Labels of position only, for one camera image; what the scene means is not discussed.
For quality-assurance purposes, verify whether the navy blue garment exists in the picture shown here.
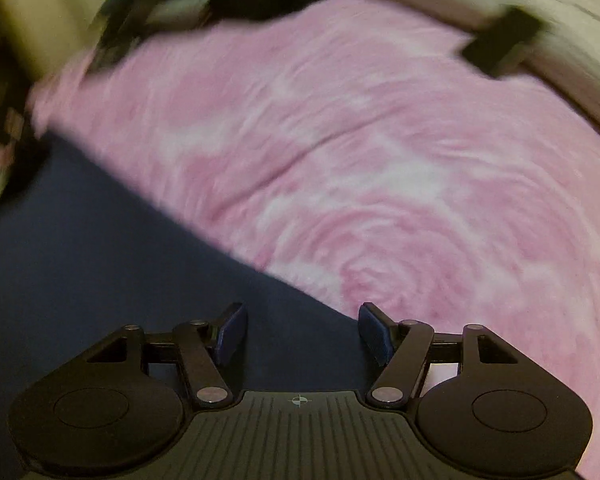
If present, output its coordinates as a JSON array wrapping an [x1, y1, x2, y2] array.
[[0, 135, 367, 479]]

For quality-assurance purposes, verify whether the pink floral blanket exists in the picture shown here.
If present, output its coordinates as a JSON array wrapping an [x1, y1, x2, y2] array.
[[30, 0, 600, 479]]

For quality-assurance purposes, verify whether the black smartphone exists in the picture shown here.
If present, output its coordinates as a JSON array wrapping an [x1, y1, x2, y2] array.
[[460, 6, 546, 78]]

